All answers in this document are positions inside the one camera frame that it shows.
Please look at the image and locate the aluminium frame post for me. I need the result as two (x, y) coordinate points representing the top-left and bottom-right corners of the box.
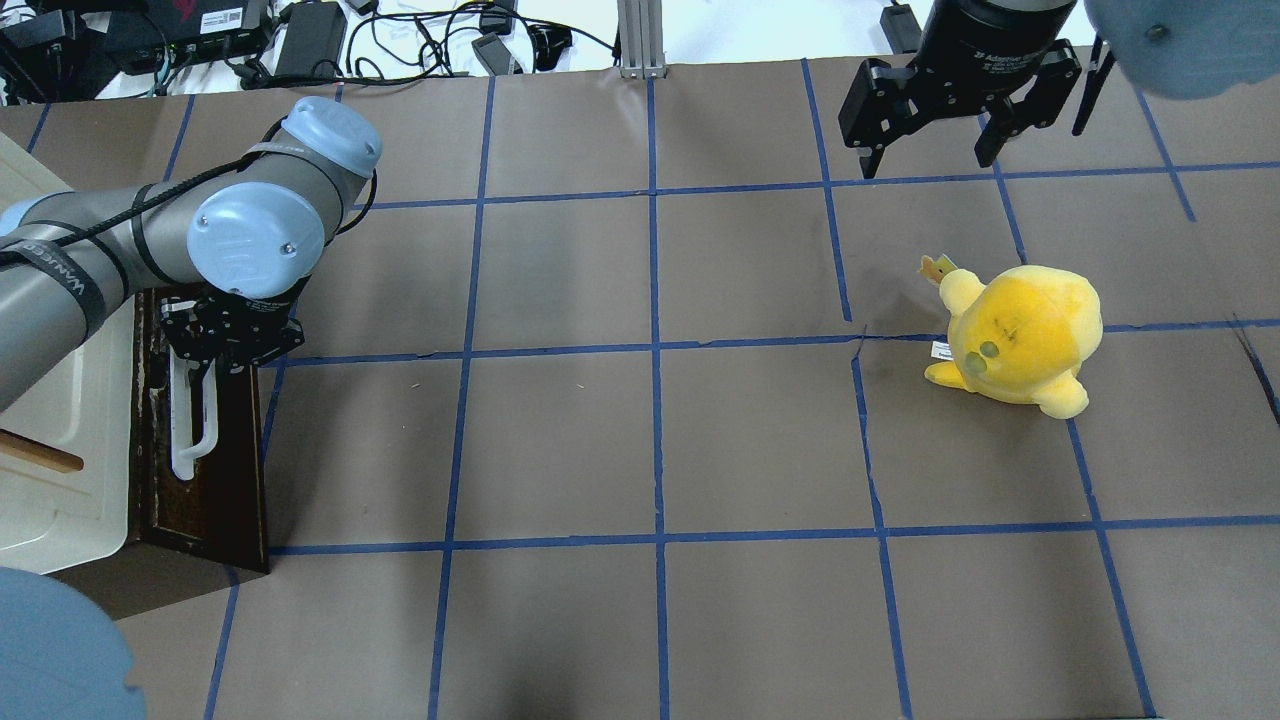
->
(616, 0), (668, 79)

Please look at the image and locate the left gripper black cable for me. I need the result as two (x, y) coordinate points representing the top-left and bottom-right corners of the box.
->
(0, 115), (379, 272)

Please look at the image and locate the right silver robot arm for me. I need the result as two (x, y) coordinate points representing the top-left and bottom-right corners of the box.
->
(838, 1), (1279, 179)

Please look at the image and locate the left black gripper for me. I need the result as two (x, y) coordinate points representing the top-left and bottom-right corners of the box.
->
(160, 290), (305, 389)

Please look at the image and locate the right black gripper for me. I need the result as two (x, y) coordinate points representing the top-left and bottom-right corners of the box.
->
(838, 1), (1082, 179)

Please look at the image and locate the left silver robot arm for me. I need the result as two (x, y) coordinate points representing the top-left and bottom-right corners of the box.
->
(1, 96), (384, 407)

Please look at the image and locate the black power adapter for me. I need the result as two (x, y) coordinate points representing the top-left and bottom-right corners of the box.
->
(273, 1), (347, 82)

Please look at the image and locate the dark wooden drawer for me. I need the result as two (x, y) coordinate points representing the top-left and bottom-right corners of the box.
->
(129, 287), (270, 574)

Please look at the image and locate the white drawer handle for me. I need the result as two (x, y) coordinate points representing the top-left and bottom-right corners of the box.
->
(168, 350), (220, 482)

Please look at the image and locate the yellow plush dinosaur toy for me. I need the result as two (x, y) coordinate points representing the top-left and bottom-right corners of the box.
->
(919, 255), (1105, 420)

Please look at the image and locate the cream plastic storage box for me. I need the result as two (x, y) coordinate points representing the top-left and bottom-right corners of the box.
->
(0, 129), (136, 577)

